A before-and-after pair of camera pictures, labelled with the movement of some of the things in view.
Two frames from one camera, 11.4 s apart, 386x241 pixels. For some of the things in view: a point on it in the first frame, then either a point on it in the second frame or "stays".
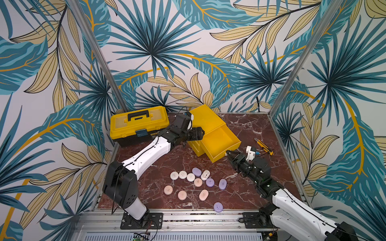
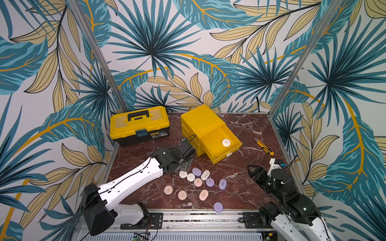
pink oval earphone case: [203, 195] stays
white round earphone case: [174, 175] to [226, 142]
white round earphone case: [182, 174] stays
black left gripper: [197, 134] to [189, 160]
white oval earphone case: [205, 175] stays
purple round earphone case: [210, 182] stays
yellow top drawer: [216, 142] stays
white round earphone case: [190, 177] stays
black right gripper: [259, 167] to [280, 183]
